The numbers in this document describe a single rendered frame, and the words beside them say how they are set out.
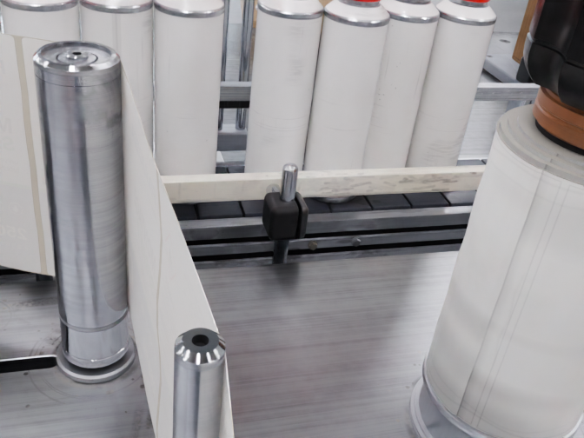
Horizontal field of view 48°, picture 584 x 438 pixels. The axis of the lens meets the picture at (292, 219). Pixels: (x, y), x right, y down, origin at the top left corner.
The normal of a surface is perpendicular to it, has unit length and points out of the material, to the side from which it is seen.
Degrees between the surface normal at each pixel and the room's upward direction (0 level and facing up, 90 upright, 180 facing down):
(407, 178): 90
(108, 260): 90
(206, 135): 90
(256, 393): 0
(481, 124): 0
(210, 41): 90
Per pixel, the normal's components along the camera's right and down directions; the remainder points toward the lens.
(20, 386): 0.11, -0.84
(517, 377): -0.36, 0.44
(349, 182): 0.26, 0.55
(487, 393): -0.56, 0.36
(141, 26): 0.83, 0.37
